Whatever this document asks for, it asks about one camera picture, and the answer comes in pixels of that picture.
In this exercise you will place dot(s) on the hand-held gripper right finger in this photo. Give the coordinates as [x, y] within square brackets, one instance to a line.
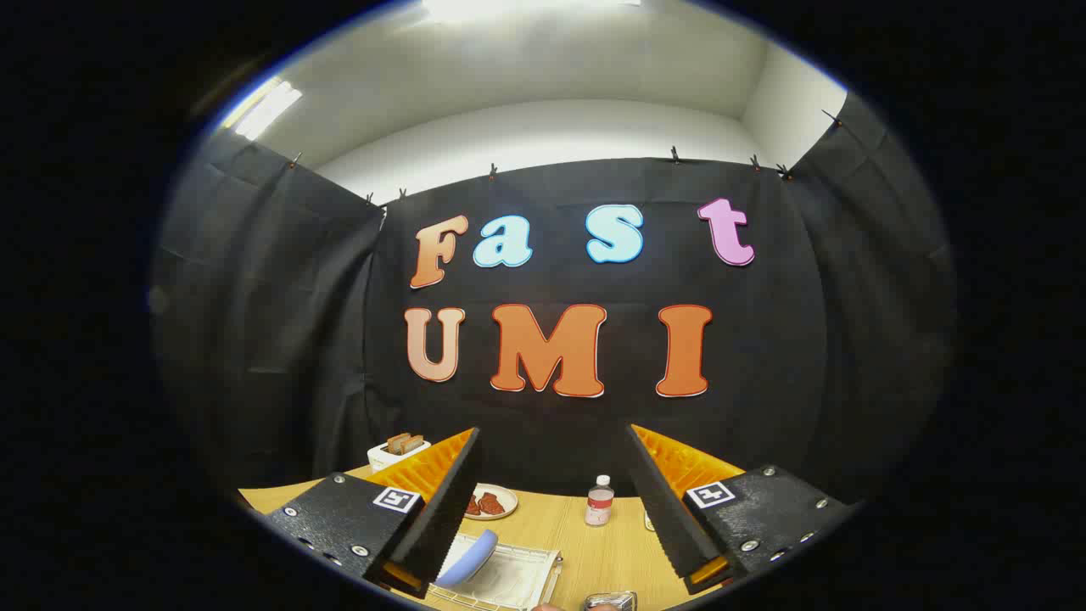
[666, 509]

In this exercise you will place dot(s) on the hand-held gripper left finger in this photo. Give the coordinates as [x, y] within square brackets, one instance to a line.
[441, 509]

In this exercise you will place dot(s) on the blue plate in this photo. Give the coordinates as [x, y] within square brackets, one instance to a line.
[471, 556]

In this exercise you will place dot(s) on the beige dish with meat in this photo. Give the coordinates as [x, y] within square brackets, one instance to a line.
[507, 509]

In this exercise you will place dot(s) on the clear bottle with red label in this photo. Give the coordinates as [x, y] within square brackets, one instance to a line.
[599, 505]

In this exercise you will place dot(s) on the brown toast slice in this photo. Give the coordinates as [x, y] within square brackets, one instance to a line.
[413, 444]
[396, 441]

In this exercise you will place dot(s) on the white toaster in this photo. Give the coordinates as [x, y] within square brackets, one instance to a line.
[382, 460]

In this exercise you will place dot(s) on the ceiling light panel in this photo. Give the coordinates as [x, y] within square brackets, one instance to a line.
[265, 109]
[509, 8]

